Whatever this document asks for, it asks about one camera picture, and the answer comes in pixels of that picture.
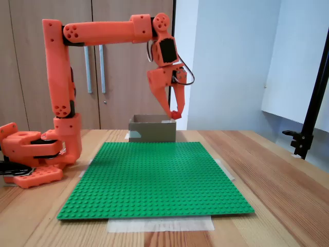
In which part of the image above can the open cardboard box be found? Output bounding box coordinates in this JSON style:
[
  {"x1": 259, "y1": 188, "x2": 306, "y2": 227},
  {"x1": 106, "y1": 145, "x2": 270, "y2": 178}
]
[{"x1": 128, "y1": 114, "x2": 177, "y2": 143}]

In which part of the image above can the green lego baseplate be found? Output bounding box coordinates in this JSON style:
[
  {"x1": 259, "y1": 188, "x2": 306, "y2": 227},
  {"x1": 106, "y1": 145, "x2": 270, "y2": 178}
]
[{"x1": 56, "y1": 141, "x2": 255, "y2": 221}]

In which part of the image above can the wooden cabinet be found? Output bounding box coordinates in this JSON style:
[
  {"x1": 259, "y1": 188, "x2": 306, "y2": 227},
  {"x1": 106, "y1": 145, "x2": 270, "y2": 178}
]
[{"x1": 0, "y1": 0, "x2": 177, "y2": 131}]

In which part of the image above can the white panel board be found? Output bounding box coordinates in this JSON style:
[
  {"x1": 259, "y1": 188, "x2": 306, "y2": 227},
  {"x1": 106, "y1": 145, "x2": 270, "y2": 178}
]
[{"x1": 261, "y1": 0, "x2": 329, "y2": 133}]

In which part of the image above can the wide masking tape strip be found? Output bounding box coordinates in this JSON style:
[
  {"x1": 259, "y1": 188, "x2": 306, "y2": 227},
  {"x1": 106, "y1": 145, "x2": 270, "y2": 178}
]
[{"x1": 106, "y1": 215, "x2": 215, "y2": 234}]

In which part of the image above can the black stand pole with clamp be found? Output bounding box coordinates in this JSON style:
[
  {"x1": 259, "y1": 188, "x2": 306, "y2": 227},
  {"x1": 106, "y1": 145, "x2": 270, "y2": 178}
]
[{"x1": 282, "y1": 42, "x2": 329, "y2": 161}]

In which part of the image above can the gripper motor cable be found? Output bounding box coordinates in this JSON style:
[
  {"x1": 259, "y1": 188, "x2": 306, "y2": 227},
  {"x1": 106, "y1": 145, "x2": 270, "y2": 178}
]
[{"x1": 177, "y1": 54, "x2": 195, "y2": 86}]

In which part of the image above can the wrist motor cable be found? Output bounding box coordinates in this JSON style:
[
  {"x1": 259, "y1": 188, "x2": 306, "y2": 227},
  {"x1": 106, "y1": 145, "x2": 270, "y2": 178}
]
[{"x1": 147, "y1": 40, "x2": 155, "y2": 63}]

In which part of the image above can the metal cabinet door handle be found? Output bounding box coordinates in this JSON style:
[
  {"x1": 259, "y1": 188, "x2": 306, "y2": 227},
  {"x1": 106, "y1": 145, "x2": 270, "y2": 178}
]
[
  {"x1": 99, "y1": 44, "x2": 107, "y2": 94},
  {"x1": 83, "y1": 45, "x2": 93, "y2": 94}
]

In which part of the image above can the black base cable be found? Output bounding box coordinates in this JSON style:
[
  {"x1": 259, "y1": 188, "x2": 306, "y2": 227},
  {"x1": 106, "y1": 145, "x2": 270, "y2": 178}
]
[{"x1": 0, "y1": 161, "x2": 35, "y2": 178}]

